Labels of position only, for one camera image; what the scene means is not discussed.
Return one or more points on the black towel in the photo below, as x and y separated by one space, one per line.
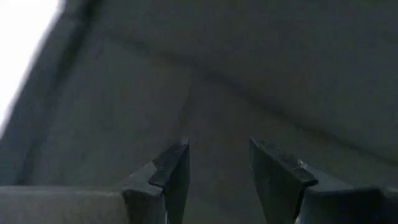
248 62

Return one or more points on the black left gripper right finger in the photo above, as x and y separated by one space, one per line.
280 186

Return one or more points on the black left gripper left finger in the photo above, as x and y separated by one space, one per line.
168 186

